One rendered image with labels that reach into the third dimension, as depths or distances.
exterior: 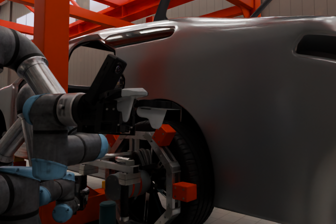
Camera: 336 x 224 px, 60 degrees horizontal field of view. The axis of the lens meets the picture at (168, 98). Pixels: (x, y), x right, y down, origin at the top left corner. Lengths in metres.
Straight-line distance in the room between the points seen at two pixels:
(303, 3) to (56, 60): 4.90
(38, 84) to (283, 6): 5.56
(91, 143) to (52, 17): 1.28
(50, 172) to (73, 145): 0.08
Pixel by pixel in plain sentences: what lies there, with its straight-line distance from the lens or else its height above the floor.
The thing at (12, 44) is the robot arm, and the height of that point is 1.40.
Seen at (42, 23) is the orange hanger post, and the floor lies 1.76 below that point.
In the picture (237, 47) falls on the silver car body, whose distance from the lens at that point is 1.48.
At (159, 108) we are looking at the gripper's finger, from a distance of 0.63.
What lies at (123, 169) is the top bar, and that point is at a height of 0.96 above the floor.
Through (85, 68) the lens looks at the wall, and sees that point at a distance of 9.74.
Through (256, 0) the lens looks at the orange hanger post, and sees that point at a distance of 4.18.
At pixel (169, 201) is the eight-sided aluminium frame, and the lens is 1.47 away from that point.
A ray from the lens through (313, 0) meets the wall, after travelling 6.01.
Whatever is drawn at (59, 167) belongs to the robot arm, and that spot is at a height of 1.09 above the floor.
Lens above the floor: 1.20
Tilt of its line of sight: 4 degrees up
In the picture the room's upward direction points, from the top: straight up
